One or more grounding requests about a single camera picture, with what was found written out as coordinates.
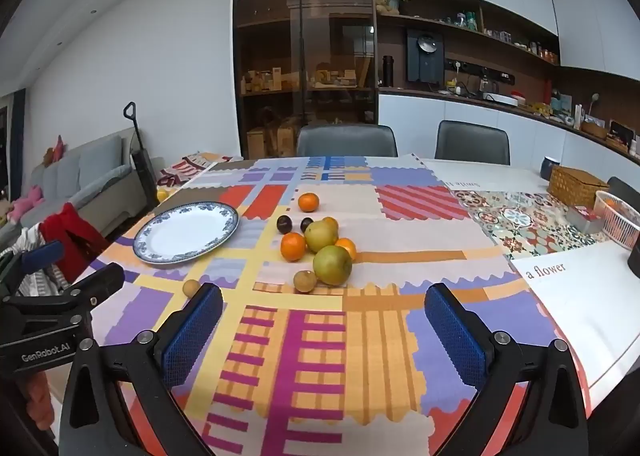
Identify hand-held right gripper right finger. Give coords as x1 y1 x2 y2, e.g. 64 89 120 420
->
424 282 591 456

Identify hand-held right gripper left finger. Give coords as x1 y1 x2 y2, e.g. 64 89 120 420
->
59 282 224 456

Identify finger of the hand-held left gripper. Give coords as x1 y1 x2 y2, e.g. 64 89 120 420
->
10 240 65 287
54 263 126 309

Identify blue and white plate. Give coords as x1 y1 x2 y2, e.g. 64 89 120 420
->
132 202 241 265

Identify large green-yellow citrus fruit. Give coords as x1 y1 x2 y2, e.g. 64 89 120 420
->
313 245 352 286

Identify yellow citrus fruit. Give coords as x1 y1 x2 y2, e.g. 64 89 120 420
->
304 221 339 253

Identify striped white garment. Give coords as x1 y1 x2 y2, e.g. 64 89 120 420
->
14 225 68 299

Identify red garment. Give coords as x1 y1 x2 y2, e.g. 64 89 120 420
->
39 203 110 283

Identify pink plush toy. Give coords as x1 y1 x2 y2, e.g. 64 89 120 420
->
9 185 45 223

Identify grey sofa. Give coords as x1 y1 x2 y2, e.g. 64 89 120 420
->
0 133 166 241

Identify white tile-patterned table mat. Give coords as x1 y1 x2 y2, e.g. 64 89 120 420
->
415 153 640 417

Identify colourful patchwork tablecloth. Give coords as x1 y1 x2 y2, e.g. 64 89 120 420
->
65 153 591 456

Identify black upright vacuum cleaner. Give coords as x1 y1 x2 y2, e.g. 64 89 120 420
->
123 102 162 213

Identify red patterned cloth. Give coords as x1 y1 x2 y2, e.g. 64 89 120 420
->
159 152 243 187

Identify wicker box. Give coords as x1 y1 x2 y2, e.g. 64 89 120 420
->
547 165 610 209

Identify grey dining chair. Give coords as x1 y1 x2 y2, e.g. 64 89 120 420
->
434 120 511 166
297 124 399 158

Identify white plastic basket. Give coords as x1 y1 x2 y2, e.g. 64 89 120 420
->
594 190 640 251

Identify cardboard boxes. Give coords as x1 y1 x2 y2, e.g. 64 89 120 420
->
247 123 301 159

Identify white sideboard cabinet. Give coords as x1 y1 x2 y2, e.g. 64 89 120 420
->
377 90 640 187

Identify dark dining chair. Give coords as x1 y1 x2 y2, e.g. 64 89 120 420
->
607 176 640 203

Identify black water dispenser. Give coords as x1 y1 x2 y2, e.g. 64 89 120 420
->
405 28 446 83

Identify glass door cabinet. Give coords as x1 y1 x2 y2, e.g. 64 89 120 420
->
232 0 379 159

